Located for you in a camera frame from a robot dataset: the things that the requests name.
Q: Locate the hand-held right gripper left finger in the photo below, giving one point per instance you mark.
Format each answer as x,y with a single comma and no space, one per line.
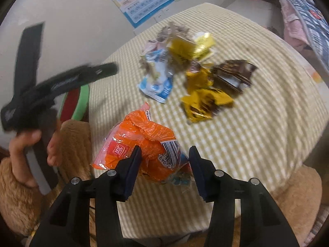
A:
131,175

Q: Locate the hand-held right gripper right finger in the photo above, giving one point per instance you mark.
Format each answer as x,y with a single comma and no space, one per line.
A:
199,175

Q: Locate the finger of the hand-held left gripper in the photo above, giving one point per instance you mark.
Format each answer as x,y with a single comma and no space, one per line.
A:
100,72

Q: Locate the green round bin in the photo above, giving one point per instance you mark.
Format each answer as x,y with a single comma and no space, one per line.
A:
82,103

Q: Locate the orange plastic snack bag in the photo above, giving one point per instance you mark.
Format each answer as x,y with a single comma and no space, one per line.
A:
144,136

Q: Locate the blue white plastic wrapper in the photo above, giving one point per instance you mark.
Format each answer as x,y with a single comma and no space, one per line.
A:
158,82

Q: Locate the printed paper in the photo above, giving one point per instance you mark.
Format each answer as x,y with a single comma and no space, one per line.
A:
168,32

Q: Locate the light yellow white wrapper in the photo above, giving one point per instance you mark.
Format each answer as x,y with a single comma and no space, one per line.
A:
185,47

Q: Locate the yellow black snack wrapper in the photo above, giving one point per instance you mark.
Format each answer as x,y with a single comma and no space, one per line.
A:
198,81
203,103

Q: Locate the person's left forearm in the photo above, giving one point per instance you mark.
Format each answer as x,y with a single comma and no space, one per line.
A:
15,205

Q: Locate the person's left hand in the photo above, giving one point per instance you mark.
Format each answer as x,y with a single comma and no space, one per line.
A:
20,157

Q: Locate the cartoon printed wrapper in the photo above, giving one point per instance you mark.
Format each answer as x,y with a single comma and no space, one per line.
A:
180,180

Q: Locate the crumpled pink white wrapper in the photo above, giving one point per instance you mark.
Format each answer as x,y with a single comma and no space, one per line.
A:
153,46

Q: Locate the person's right leg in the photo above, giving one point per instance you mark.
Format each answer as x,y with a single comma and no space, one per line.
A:
295,193

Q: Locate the brown snack wrapper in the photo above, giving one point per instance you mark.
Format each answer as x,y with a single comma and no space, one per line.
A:
231,74

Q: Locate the plaid chair cushion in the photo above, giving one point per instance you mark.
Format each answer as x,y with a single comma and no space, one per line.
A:
317,223

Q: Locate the white orange paper sheet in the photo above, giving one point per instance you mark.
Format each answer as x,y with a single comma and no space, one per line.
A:
314,76

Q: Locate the grey shoe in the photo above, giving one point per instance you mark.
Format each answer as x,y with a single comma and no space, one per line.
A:
273,30

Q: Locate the pink bed sheet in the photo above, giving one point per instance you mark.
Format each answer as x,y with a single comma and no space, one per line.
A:
293,25

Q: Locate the plaid patchwork quilt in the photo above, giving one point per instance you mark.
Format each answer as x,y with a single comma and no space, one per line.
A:
311,18

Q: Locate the blue alphabet wall poster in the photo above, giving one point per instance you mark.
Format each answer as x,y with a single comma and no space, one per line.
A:
138,5

